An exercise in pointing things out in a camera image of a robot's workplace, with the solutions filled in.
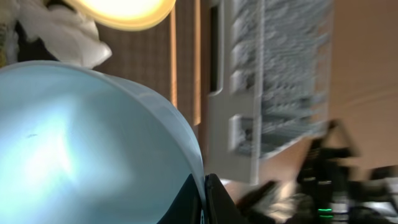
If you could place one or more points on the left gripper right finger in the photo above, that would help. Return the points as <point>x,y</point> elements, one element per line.
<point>220,207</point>

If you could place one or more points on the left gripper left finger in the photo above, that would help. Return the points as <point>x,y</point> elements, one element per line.
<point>186,207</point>

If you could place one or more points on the light blue bowl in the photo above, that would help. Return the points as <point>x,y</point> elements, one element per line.
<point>80,146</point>

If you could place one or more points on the yellow plastic plate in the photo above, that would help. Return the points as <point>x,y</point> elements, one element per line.
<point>128,15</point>

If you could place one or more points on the white tissue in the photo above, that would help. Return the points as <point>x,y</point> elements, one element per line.
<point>33,30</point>

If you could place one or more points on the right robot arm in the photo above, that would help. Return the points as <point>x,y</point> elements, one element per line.
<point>324,192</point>

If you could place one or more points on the grey plastic dishwasher rack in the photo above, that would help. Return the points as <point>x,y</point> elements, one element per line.
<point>270,76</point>

